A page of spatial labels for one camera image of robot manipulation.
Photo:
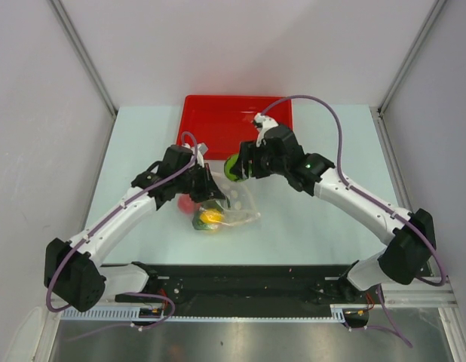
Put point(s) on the clear zip top bag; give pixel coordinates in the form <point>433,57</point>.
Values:
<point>238,208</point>

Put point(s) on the yellow fake lemon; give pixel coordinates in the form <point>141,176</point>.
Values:
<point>211,216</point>

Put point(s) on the white slotted cable duct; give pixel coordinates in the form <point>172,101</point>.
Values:
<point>138,314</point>

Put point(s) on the aluminium frame post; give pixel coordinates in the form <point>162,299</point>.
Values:
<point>67,25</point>
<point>412,54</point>

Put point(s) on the aluminium frame post left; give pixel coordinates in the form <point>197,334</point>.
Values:
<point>67,25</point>

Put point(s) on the red fake tomato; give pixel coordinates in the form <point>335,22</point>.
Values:
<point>186,205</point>

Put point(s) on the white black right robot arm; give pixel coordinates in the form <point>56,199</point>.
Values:
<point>408,236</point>

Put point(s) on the green fake ball fruit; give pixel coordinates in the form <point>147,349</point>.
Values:
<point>232,169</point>

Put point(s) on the aluminium frame post right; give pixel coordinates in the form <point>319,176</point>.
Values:
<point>412,54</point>

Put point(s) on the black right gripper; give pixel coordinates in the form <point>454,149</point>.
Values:
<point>250,150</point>

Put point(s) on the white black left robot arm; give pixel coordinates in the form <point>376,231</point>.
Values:
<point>74,269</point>

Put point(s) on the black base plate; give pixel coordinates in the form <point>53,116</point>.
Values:
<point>252,291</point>

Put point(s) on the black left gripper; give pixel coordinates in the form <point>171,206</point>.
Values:
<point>209,190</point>

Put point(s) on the red plastic tray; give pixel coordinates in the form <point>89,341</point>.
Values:
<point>221,122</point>

